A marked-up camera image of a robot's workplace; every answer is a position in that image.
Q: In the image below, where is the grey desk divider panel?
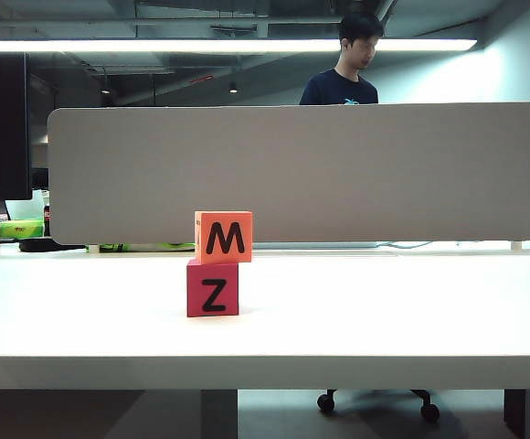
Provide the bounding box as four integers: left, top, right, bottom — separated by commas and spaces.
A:
47, 101, 530, 246

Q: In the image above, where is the person in dark t-shirt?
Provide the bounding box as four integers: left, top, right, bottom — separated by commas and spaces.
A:
298, 11, 385, 106

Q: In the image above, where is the black office chair base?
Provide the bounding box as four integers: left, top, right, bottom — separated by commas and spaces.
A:
317, 389, 440, 423

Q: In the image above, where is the pink letter Z block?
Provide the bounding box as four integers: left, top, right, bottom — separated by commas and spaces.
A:
185, 258, 240, 318

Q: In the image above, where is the green packet behind divider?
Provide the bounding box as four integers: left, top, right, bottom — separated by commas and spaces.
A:
99, 241, 196, 253

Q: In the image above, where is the white plastic bag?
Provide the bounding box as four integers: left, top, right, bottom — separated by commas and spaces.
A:
4, 189, 51, 223

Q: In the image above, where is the dark monitor screen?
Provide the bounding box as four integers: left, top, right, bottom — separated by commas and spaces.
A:
0, 51, 34, 201

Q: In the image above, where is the green tissue box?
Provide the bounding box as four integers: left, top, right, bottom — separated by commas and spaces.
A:
0, 219, 47, 241

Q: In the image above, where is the orange letter M block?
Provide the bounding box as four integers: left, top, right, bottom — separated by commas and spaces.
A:
194, 210, 254, 265

